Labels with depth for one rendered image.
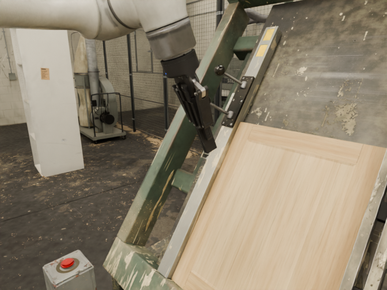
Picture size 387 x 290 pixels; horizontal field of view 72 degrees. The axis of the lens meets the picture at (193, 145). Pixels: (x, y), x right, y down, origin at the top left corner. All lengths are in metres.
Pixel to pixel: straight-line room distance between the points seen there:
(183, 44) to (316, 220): 0.53
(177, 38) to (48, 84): 3.67
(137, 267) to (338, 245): 0.62
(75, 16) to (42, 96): 3.56
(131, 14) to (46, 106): 3.66
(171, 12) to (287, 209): 0.56
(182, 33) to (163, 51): 0.05
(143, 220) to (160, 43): 0.73
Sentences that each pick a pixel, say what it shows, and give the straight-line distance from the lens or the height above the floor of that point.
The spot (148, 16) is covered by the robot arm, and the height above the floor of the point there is 1.63.
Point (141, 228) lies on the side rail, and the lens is 1.11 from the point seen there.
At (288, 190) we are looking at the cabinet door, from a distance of 0.80.
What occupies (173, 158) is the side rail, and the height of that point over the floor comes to 1.18.
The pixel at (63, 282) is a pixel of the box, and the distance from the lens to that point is 0.97.
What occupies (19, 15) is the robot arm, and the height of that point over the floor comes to 1.61.
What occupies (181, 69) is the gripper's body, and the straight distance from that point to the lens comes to 0.55.
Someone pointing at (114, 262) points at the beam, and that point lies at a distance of 1.11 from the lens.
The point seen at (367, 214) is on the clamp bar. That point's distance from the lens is 0.69.
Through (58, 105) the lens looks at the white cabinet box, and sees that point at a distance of 4.19.
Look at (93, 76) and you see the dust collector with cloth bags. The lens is 6.10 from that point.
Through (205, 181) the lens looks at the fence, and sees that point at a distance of 0.90.
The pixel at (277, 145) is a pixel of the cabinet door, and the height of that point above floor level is 1.31.
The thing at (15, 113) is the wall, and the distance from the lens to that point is 8.58.
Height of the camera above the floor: 1.55
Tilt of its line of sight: 17 degrees down
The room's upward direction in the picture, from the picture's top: straight up
